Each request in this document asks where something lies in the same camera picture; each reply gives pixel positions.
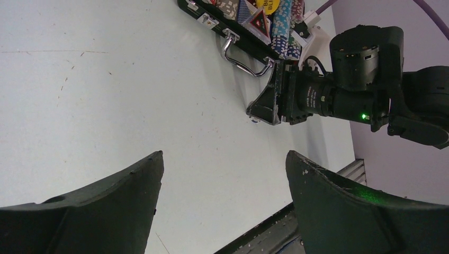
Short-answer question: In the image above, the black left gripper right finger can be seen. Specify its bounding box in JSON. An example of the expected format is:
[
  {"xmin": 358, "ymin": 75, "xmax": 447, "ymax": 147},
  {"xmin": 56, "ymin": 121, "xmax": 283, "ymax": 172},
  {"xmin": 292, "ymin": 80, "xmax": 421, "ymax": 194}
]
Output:
[{"xmin": 285, "ymin": 150, "xmax": 448, "ymax": 253}]

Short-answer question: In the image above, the all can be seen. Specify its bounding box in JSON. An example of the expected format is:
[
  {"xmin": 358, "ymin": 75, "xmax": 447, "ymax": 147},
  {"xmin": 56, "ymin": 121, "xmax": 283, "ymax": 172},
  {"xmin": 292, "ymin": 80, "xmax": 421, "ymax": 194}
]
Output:
[{"xmin": 241, "ymin": 7, "xmax": 271, "ymax": 45}]

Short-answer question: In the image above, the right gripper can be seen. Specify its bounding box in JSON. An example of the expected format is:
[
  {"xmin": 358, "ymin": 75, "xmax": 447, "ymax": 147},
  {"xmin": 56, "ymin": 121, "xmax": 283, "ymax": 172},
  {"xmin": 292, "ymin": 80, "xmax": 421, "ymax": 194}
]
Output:
[{"xmin": 246, "ymin": 11, "xmax": 403, "ymax": 132}]

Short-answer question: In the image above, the blue playing card deck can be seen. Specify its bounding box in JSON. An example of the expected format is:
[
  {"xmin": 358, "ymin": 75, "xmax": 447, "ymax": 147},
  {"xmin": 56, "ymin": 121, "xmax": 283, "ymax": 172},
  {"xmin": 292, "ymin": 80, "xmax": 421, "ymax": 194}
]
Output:
[{"xmin": 237, "ymin": 0, "xmax": 258, "ymax": 23}]

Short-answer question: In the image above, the black poker set case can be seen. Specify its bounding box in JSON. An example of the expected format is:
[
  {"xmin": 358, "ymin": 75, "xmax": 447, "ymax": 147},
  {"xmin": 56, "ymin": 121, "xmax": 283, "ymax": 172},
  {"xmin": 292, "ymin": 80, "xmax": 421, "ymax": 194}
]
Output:
[{"xmin": 177, "ymin": 1, "xmax": 287, "ymax": 77}]

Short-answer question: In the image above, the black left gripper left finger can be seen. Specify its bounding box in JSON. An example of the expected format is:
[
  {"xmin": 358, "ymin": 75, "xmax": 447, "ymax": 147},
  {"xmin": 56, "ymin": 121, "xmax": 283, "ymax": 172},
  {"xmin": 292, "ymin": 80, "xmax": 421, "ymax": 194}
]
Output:
[{"xmin": 1, "ymin": 151, "xmax": 164, "ymax": 253}]

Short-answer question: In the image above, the light blue chip stack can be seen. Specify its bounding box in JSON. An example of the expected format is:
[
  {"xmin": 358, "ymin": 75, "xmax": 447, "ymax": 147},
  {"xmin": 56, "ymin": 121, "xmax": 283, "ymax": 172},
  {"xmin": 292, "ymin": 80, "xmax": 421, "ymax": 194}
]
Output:
[{"xmin": 271, "ymin": 0, "xmax": 293, "ymax": 59}]

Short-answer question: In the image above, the green poker chip stack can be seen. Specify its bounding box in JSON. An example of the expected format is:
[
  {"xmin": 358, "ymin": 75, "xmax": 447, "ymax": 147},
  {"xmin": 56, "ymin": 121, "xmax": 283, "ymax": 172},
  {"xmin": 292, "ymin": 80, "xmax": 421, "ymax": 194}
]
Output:
[{"xmin": 286, "ymin": 0, "xmax": 306, "ymax": 61}]

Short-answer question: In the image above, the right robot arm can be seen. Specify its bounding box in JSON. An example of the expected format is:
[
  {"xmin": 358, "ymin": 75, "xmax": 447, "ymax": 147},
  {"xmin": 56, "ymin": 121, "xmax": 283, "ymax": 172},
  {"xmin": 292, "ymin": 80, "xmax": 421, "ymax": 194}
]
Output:
[{"xmin": 247, "ymin": 25, "xmax": 448, "ymax": 253}]

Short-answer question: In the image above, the grey poker chip stack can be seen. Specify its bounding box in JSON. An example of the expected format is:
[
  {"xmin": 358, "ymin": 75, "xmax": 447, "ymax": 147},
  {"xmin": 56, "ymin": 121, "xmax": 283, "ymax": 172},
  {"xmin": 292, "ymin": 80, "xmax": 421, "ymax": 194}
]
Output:
[{"xmin": 215, "ymin": 0, "xmax": 239, "ymax": 21}]

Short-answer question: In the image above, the yellow big blind button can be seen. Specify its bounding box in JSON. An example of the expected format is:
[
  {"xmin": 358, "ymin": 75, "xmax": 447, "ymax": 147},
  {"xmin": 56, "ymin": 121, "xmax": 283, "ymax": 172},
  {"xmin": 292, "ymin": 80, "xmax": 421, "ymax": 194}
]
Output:
[{"xmin": 255, "ymin": 0, "xmax": 280, "ymax": 15}]

